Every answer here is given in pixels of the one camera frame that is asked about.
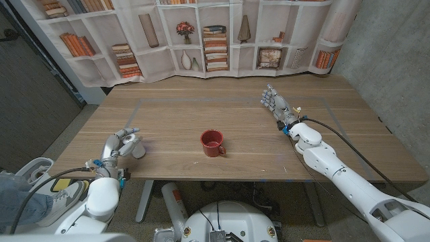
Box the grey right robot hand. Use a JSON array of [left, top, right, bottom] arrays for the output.
[[260, 83, 300, 126]]

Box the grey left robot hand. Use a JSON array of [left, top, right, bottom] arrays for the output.
[[94, 126, 143, 179]]

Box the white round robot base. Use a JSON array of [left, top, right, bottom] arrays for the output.
[[180, 200, 280, 242]]

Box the grey metal table leg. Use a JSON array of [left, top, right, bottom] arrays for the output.
[[135, 180, 155, 224], [303, 181, 326, 228]]

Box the white grey sneaker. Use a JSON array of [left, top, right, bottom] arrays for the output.
[[35, 180, 87, 227]]

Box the white round machine housing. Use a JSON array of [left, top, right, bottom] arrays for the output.
[[14, 157, 55, 186]]

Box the red ceramic mug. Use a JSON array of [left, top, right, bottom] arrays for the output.
[[200, 129, 227, 158]]

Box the printed bookshelf backdrop cloth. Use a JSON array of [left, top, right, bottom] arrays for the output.
[[9, 0, 363, 88]]

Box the white robot torso edge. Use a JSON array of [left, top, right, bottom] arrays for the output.
[[0, 233, 137, 242]]

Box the silver foil tray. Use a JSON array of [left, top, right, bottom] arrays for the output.
[[154, 227, 176, 242]]

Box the blue jeans person leg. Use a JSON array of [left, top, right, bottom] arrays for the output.
[[0, 174, 55, 233]]

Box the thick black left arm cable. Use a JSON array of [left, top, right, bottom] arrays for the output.
[[9, 166, 97, 235]]

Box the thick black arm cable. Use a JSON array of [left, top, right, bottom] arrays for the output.
[[301, 116, 418, 203], [9, 166, 97, 235]]

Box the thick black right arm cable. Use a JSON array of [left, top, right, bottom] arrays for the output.
[[301, 116, 418, 203]]

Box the black cable bundle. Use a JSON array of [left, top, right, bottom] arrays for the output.
[[200, 181, 282, 219]]

